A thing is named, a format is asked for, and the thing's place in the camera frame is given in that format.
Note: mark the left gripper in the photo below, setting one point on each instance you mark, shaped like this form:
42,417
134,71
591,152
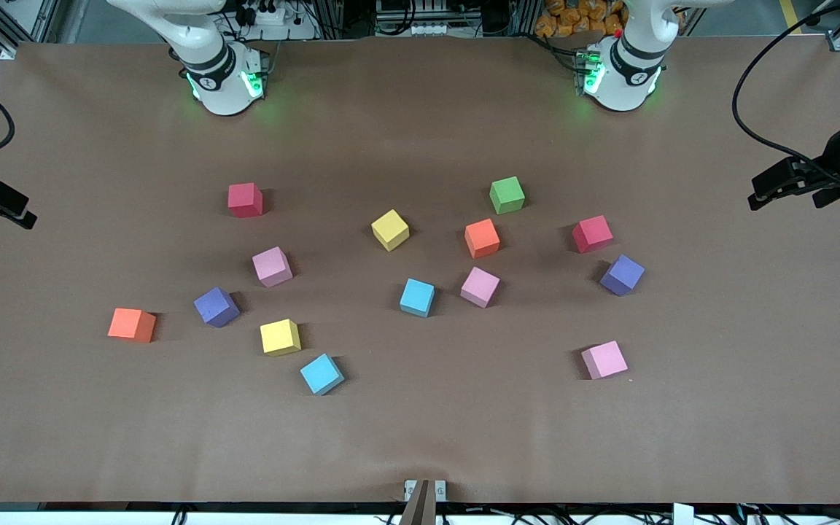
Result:
837,158

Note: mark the pink foam cube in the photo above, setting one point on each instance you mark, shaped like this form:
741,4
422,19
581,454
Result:
272,266
604,359
480,286

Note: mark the green foam cube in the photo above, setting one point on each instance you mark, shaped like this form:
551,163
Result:
507,195

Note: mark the yellow foam cube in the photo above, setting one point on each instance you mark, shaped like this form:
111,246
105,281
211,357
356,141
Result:
280,337
390,230

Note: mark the orange foam cube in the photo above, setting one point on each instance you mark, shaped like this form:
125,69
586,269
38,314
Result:
132,324
482,238

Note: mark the blue foam cube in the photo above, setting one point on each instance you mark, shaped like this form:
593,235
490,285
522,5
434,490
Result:
417,297
321,374

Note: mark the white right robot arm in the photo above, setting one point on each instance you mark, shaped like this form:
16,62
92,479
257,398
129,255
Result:
223,87

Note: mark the purple foam cube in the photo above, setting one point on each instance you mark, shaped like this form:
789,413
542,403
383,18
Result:
622,275
216,306

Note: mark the red foam cube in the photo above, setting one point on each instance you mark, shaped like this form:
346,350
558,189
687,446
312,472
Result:
592,233
245,200

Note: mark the brown paper table cover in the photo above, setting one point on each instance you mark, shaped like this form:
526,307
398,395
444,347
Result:
682,437

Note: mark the bag of orange items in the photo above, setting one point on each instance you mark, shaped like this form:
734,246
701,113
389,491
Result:
573,18

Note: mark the white power strip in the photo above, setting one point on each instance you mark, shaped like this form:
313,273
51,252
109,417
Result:
270,11

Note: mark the metal equipment rack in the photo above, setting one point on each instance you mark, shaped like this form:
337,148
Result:
413,14

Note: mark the white table edge rail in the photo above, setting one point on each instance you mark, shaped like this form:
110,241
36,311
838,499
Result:
63,519

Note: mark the small metal bracket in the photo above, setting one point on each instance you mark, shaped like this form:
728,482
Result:
440,490

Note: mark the grey camera support post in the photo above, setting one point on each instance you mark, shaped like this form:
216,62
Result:
420,510

